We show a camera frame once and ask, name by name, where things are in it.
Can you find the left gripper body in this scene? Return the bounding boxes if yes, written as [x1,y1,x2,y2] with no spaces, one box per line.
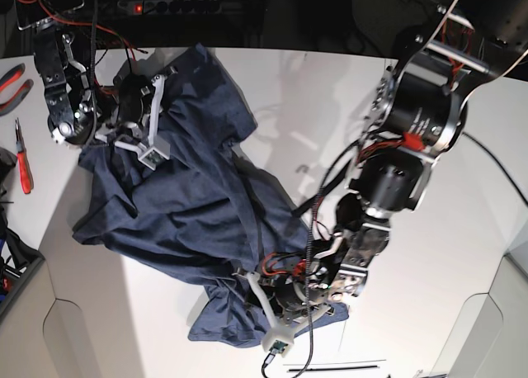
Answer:
[248,252,334,320]

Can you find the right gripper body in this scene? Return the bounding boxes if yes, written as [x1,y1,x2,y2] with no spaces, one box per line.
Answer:
[97,73,155,141]

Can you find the blue t-shirt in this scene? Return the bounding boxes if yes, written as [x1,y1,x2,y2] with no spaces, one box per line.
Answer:
[72,43,350,350]

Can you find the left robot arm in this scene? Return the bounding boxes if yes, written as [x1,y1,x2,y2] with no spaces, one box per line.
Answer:
[247,0,527,337]

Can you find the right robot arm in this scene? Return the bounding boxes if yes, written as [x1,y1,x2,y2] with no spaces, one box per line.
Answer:
[13,0,161,152]

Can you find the black power strip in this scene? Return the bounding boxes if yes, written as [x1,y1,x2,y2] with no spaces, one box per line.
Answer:
[117,0,224,16]

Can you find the black thin rod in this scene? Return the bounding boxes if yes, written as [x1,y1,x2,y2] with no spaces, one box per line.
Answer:
[287,365,380,373]

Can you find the red grey pliers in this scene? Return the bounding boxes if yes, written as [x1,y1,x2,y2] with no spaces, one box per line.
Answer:
[1,64,34,117]

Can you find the black bag with items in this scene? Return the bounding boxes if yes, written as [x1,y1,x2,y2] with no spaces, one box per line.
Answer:
[1,148,45,317]

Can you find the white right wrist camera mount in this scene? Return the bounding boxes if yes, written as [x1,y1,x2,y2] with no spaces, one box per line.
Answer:
[111,67,177,170]

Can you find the red handled screwdriver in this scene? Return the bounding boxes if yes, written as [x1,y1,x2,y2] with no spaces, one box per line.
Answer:
[15,118,33,195]

